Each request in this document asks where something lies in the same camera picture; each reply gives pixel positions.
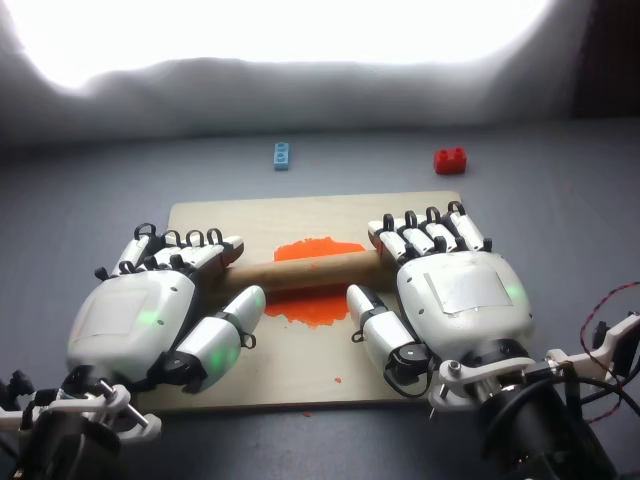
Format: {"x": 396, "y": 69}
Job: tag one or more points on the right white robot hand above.
{"x": 465, "y": 300}

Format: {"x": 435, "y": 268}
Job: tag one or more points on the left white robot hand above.
{"x": 125, "y": 320}

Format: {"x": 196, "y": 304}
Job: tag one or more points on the wooden rolling pin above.
{"x": 310, "y": 272}

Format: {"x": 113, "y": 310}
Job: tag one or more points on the grey table cloth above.
{"x": 75, "y": 200}

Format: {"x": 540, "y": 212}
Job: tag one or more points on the red studded toy block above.
{"x": 450, "y": 161}

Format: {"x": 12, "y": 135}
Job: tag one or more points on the orange play dough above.
{"x": 310, "y": 310}

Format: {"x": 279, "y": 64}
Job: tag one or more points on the light wooden board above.
{"x": 300, "y": 220}

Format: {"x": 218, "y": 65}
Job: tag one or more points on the light blue toy block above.
{"x": 281, "y": 157}

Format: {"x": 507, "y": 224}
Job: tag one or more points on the white backdrop sheet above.
{"x": 300, "y": 100}

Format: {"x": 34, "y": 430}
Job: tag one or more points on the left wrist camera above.
{"x": 15, "y": 386}

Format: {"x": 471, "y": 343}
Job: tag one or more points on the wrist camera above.
{"x": 600, "y": 334}
{"x": 15, "y": 386}

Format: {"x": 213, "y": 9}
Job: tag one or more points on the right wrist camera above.
{"x": 600, "y": 334}

